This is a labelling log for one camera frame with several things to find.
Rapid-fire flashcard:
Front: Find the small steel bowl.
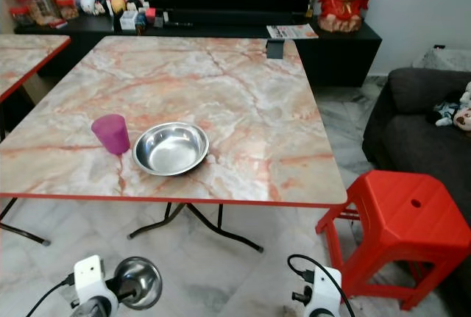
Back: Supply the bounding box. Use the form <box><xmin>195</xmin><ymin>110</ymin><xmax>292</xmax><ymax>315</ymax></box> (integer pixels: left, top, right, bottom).
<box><xmin>114</xmin><ymin>256</ymin><xmax>164</xmax><ymax>310</ymax></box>

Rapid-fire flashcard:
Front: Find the red plastic stool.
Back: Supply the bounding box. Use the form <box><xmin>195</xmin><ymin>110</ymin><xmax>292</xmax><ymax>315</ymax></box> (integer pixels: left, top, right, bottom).
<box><xmin>315</xmin><ymin>170</ymin><xmax>471</xmax><ymax>310</ymax></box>

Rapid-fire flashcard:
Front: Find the large steel bowl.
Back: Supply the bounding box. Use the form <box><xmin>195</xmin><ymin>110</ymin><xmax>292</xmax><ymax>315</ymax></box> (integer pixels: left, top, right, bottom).
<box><xmin>132</xmin><ymin>121</ymin><xmax>210</xmax><ymax>177</ymax></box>

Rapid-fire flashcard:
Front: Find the purple plastic cup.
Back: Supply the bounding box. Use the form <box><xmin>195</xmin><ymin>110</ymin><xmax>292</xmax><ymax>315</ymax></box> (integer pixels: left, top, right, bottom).
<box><xmin>91</xmin><ymin>114</ymin><xmax>131</xmax><ymax>156</ymax></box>

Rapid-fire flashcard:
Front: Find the dark fabric sofa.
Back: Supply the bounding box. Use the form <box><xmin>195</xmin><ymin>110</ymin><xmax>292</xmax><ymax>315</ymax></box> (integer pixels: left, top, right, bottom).
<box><xmin>363</xmin><ymin>67</ymin><xmax>471</xmax><ymax>222</ymax></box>

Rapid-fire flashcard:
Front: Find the marble-top folding table red edge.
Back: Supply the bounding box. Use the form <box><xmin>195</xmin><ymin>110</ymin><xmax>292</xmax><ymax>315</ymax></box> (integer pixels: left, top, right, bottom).
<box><xmin>0</xmin><ymin>34</ymin><xmax>71</xmax><ymax>246</ymax></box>
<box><xmin>0</xmin><ymin>35</ymin><xmax>348</xmax><ymax>253</ymax></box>

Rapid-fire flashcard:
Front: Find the black and white plush toy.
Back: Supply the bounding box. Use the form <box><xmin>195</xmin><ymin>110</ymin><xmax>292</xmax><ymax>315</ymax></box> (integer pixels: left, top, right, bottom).
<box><xmin>434</xmin><ymin>82</ymin><xmax>471</xmax><ymax>130</ymax></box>

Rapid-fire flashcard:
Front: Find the small white box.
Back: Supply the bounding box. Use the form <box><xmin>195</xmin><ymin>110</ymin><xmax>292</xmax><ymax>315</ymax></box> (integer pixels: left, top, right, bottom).
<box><xmin>120</xmin><ymin>10</ymin><xmax>139</xmax><ymax>32</ymax></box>

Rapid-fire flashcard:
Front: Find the black and white figurine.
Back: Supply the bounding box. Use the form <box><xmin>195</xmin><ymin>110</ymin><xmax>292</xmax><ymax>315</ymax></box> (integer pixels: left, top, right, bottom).
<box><xmin>96</xmin><ymin>0</ymin><xmax>113</xmax><ymax>18</ymax></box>

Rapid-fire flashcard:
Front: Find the grey patterned cloth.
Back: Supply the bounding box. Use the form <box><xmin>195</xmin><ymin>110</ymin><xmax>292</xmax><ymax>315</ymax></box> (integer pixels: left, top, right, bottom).
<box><xmin>412</xmin><ymin>47</ymin><xmax>471</xmax><ymax>74</ymax></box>

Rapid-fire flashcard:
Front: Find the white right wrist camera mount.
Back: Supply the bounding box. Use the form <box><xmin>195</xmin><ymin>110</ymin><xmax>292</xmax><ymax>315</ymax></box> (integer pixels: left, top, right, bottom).
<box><xmin>303</xmin><ymin>267</ymin><xmax>343</xmax><ymax>317</ymax></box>

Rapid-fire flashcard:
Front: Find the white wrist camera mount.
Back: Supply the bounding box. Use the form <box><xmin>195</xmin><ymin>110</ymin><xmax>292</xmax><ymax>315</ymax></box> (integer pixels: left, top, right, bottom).
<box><xmin>74</xmin><ymin>255</ymin><xmax>110</xmax><ymax>303</ymax></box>
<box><xmin>303</xmin><ymin>267</ymin><xmax>343</xmax><ymax>317</ymax></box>

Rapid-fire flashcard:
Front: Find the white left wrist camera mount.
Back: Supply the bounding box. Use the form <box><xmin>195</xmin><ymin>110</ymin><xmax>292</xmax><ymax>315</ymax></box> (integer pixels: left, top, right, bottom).
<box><xmin>74</xmin><ymin>255</ymin><xmax>110</xmax><ymax>303</ymax></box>

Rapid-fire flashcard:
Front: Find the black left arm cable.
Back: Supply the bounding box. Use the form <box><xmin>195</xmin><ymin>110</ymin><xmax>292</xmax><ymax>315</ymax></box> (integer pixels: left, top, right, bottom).
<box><xmin>27</xmin><ymin>273</ymin><xmax>78</xmax><ymax>317</ymax></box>

